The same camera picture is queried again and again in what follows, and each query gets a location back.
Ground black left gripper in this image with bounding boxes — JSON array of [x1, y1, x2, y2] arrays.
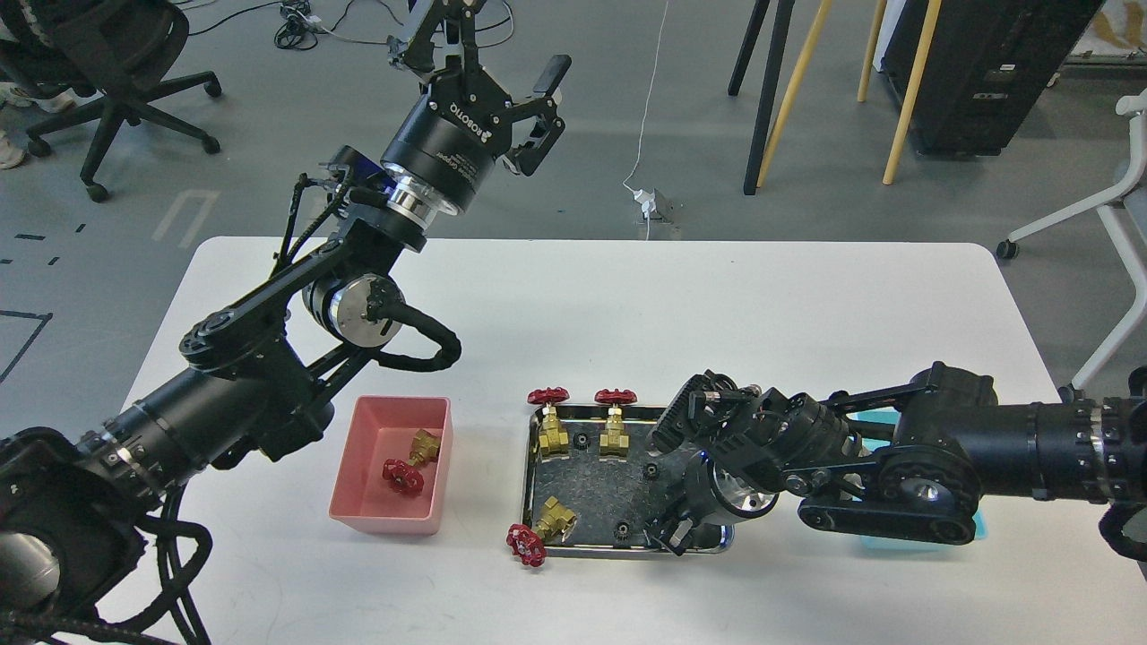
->
[[381, 0, 574, 218]]

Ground brass valve red handle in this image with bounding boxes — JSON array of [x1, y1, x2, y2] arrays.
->
[[381, 429, 442, 497]]

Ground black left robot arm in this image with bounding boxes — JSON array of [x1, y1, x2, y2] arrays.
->
[[3, 1, 571, 644]]

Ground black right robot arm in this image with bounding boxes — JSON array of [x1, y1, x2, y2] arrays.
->
[[643, 362, 1144, 561]]

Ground brass valve top left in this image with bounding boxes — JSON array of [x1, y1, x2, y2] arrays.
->
[[526, 387, 570, 459]]

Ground pink plastic box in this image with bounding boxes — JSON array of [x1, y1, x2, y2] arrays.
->
[[329, 396, 453, 535]]

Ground brass valve top middle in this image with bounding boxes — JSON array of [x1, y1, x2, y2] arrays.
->
[[594, 389, 638, 459]]

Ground brass valve bottom left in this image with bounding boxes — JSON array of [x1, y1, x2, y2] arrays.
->
[[505, 495, 578, 567]]

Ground blue plastic box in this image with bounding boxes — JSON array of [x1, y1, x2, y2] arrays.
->
[[846, 407, 990, 551]]

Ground black and yellow easel legs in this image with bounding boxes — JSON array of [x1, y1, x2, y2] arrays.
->
[[728, 1, 833, 195]]

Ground black office chair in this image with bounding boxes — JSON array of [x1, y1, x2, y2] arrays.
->
[[3, 1, 223, 202]]

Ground metal tray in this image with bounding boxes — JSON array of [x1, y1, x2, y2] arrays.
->
[[522, 403, 697, 559]]

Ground yellow wooden leg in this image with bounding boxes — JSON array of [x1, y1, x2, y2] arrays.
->
[[856, 0, 944, 185]]

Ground black cabinet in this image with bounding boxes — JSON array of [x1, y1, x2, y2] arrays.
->
[[907, 1, 1102, 158]]

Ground white power cable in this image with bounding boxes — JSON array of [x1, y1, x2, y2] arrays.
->
[[623, 0, 682, 241]]

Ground black floor cables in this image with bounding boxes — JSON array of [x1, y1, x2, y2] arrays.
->
[[179, 0, 517, 50]]

